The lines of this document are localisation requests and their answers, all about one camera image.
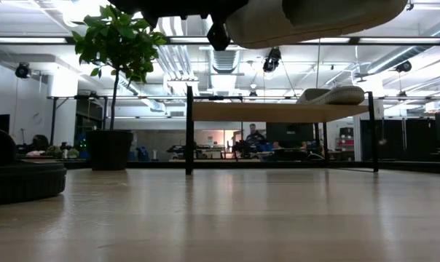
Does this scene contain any grey rubber slide sandal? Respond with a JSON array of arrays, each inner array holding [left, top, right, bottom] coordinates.
[[225, 0, 409, 50], [296, 85, 366, 106]]

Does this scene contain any black overhead camera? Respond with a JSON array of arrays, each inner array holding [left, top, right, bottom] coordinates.
[[262, 47, 282, 73]]

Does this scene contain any silver ceiling air duct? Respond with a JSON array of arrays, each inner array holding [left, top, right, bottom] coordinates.
[[211, 49, 242, 74]]

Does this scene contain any person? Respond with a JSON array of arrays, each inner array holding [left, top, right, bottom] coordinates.
[[244, 123, 267, 150]]

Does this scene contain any wooden shelf with black frame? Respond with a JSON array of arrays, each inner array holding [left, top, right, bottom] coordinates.
[[185, 86, 380, 176]]

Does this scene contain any black ceiling-mounted device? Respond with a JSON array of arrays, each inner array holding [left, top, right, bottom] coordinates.
[[15, 62, 31, 79], [395, 60, 413, 73]]

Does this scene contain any green potted plant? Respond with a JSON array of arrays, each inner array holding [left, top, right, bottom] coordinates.
[[72, 4, 167, 172]]

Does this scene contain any black aluminium rig frame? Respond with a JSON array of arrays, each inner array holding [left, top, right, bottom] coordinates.
[[65, 159, 440, 175]]

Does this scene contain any black partition panel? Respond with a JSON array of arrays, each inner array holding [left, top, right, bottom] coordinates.
[[360, 112, 440, 163]]

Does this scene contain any black rubber slide sandal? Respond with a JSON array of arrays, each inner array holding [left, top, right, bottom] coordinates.
[[0, 127, 67, 207]]

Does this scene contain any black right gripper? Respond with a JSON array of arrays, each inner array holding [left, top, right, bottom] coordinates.
[[109, 0, 250, 52]]

